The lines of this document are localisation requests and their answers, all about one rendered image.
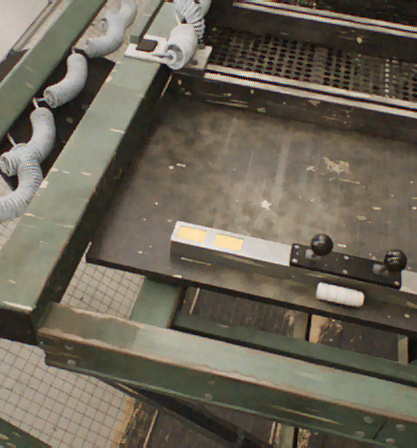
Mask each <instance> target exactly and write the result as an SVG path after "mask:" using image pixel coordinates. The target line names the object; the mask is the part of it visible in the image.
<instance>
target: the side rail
mask: <svg viewBox="0 0 417 448"><path fill-rule="evenodd" d="M52 303H53V304H52V306H51V308H50V310H49V312H47V314H46V317H45V319H44V321H43V324H42V325H41V327H40V329H38V330H37V333H38V336H40V337H41V341H42V345H43V350H44V354H45V357H44V362H45V364H46V366H48V367H53V368H57V369H61V370H65V371H69V372H73V373H77V374H81V375H85V376H89V377H93V378H97V379H101V380H106V381H110V382H114V383H119V384H123V385H127V386H131V387H135V388H139V389H143V390H147V391H151V392H155V393H160V394H164V395H168V396H172V397H176V398H180V399H184V400H188V401H192V402H196V403H200V404H204V405H208V406H214V407H218V408H222V409H226V410H230V411H234V412H238V413H242V414H246V415H250V417H254V418H258V419H262V420H267V421H271V422H275V423H279V424H283V425H287V426H291V427H295V428H299V429H303V430H308V431H313V432H317V433H321V434H325V435H329V436H333V437H337V438H341V439H345V440H349V441H353V442H358V443H362V444H366V445H370V446H374V447H378V448H417V388H416V387H412V386H408V385H403V384H398V383H394V382H390V381H386V380H381V379H377V378H373V377H369V376H364V375H359V374H355V373H351V372H346V371H342V370H338V369H334V368H329V367H325V366H321V364H316V363H312V362H307V361H303V360H299V359H295V358H290V357H286V356H282V355H278V354H273V353H269V352H264V351H260V350H255V349H251V348H247V347H243V346H238V345H234V344H230V343H226V342H222V341H217V340H213V339H208V338H204V337H199V336H195V335H191V334H187V333H182V332H178V331H174V330H170V329H165V328H161V327H157V326H152V325H147V324H143V323H139V322H135V321H131V320H126V318H122V317H118V316H114V315H109V314H105V313H101V312H96V311H91V310H87V309H83V308H79V307H74V306H70V305H66V304H62V303H57V302H52Z"/></svg>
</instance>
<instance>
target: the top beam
mask: <svg viewBox="0 0 417 448"><path fill-rule="evenodd" d="M175 7H176V4H175V0H173V2H167V1H165V3H164V4H163V6H162V9H161V10H160V12H158V14H157V15H156V17H155V19H154V21H153V22H152V24H151V26H150V27H149V29H148V31H147V32H146V35H151V36H157V37H162V38H169V37H170V33H171V31H172V30H173V29H174V27H176V26H178V23H177V21H176V18H175V16H174V13H173V12H174V11H175ZM129 45H130V42H129V44H128V46H127V47H126V49H125V50H124V52H123V55H122V56H121V58H120V59H119V61H118V63H117V64H116V66H115V68H114V69H113V71H112V72H111V74H110V76H109V77H108V79H107V80H106V82H105V84H104V85H102V87H101V88H100V90H99V92H98V93H97V95H96V96H95V98H94V100H93V101H92V104H91V105H90V107H89V109H88V110H87V112H86V113H85V115H84V117H83V118H82V120H81V122H80V123H79V125H78V126H77V128H76V130H75V131H74V133H73V134H72V136H71V138H70V139H69V141H68V142H67V144H66V146H65V147H64V149H63V150H62V152H61V155H60V156H59V158H58V159H57V161H56V163H55V164H54V166H53V167H52V169H51V171H50V172H49V174H48V176H46V177H45V179H44V180H43V182H42V184H41V185H40V187H39V188H38V190H37V192H36V193H35V195H34V196H33V198H32V200H31V201H30V203H29V204H28V206H27V208H26V210H25V212H24V213H23V215H22V217H21V218H20V220H19V222H18V223H17V225H16V226H15V228H14V230H13V231H12V233H11V234H10V236H9V238H8V239H7V241H6V242H5V244H4V246H3V247H2V249H1V250H0V338H3V339H7V340H11V341H15V342H19V343H23V344H27V345H31V346H35V345H39V344H40V343H41V337H40V336H38V333H37V330H38V329H37V325H38V322H39V321H40V319H41V316H42V314H43V312H44V310H45V308H46V306H47V304H49V302H50V301H51V302H52V301H54V302H57V303H61V301H62V299H63V297H64V294H65V292H66V290H67V288H68V286H69V284H70V282H71V280H72V278H73V276H74V274H75V272H76V270H77V268H78V266H79V264H80V261H81V259H82V257H83V254H84V252H85V250H86V248H87V246H88V244H89V242H90V240H91V238H92V236H93V234H94V232H95V230H96V228H97V226H99V224H100V222H101V220H102V217H103V215H104V213H105V211H106V209H107V206H108V204H109V202H110V200H111V198H112V196H113V194H114V192H115V190H116V188H117V186H118V184H119V182H120V179H121V177H122V175H123V173H124V171H125V169H126V167H127V165H128V163H129V161H130V159H131V157H132V155H133V153H134V150H135V148H136V146H137V144H138V142H139V139H140V137H141V135H142V133H143V131H144V129H145V127H146V125H147V123H148V121H149V119H150V117H151V115H152V113H153V111H154V109H155V107H157V105H158V102H159V100H160V97H161V95H162V93H163V91H164V89H165V87H166V85H167V83H168V81H169V79H170V77H171V75H172V71H173V70H172V68H170V67H169V66H168V65H167V64H164V63H159V62H152V61H146V60H141V59H136V58H131V57H126V56H125V52H126V50H127V48H128V47H129Z"/></svg>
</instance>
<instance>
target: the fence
mask: <svg viewBox="0 0 417 448"><path fill-rule="evenodd" d="M181 226H182V227H187V228H191V229H196V230H201V231H205V232H206V236H205V239H204V242H203V243H201V242H196V241H192V240H187V239H183V238H178V237H177V236H178V234H179V231H180V228H181ZM218 234H220V235H225V236H229V237H234V238H238V239H243V244H242V248H241V251H238V250H234V249H229V248H225V247H220V246H216V245H215V241H216V238H217V235H218ZM291 249H292V246H290V245H286V244H281V243H277V242H272V241H266V240H262V239H257V238H253V237H248V236H243V235H239V234H234V233H230V232H225V231H220V230H216V229H210V228H206V227H201V226H196V225H192V224H187V223H183V222H177V224H176V226H175V229H174V232H173V235H172V238H171V245H170V253H172V254H176V255H181V256H185V257H190V258H194V259H199V260H203V261H208V262H212V263H218V265H222V266H226V267H231V268H235V269H240V270H244V271H249V272H253V273H258V274H262V275H267V276H272V277H277V278H281V279H286V280H290V281H295V282H299V283H304V284H308V285H313V286H318V284H319V283H325V284H328V285H329V284H330V285H334V286H337V287H338V286H339V287H343V288H346V289H347V288H348V289H352V290H357V291H359V292H361V293H362V294H363V297H367V298H373V299H377V300H382V301H386V302H391V303H395V304H400V305H404V306H409V307H414V308H417V273H412V272H408V271H401V273H402V286H401V288H400V289H399V290H398V289H393V288H389V287H384V286H380V285H375V284H371V283H365V282H360V281H356V280H351V279H347V278H342V277H338V276H333V275H329V274H324V273H319V272H314V271H310V270H305V269H301V268H296V267H291V266H289V261H290V255H291Z"/></svg>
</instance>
